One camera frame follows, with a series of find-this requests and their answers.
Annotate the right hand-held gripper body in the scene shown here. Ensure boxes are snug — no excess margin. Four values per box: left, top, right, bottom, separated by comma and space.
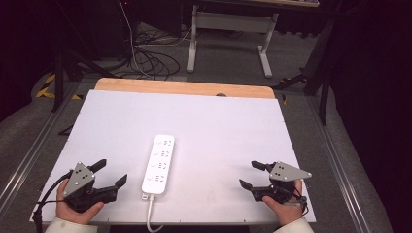
251, 160, 313, 206

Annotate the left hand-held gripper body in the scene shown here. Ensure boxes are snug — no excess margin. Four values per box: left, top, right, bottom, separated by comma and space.
62, 161, 118, 214

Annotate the person's left hand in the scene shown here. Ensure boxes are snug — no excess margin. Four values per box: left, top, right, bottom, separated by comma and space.
55, 179, 106, 226

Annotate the person's right hand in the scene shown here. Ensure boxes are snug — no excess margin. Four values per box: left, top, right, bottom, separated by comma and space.
261, 179, 306, 227

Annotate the white power strip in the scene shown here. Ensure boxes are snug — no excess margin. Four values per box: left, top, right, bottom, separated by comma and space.
141, 133, 176, 196

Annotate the yellow black floor tape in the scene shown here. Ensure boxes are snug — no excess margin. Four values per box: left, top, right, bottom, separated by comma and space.
34, 73, 84, 101

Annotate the black metal stand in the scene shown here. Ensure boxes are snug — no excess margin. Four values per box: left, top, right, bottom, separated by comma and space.
271, 13, 338, 126
51, 48, 123, 114

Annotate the dark cabinet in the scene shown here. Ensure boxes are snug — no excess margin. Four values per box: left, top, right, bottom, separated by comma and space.
54, 0, 140, 62

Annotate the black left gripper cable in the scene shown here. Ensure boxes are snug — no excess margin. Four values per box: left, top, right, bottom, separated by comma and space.
32, 169, 74, 233

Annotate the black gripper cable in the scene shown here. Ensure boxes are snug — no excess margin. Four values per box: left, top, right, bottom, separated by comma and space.
32, 169, 74, 233
286, 181, 310, 217

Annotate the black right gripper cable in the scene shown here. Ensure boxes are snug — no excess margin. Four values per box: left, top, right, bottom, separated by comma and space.
286, 181, 310, 217

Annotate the white power strip cable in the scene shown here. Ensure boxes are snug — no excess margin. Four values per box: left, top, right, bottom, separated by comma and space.
141, 192, 165, 233

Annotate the aluminium floor rail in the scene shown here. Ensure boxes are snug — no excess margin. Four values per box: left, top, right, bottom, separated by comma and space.
0, 81, 82, 208
305, 95, 373, 233

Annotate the bundle of black floor cables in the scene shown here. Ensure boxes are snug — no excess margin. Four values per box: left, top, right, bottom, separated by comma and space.
127, 29, 195, 82

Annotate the white hanging cable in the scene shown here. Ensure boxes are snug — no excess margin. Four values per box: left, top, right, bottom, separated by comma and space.
118, 0, 154, 80

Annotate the white metal desk frame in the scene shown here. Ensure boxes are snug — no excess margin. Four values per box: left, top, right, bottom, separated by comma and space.
186, 4, 280, 80

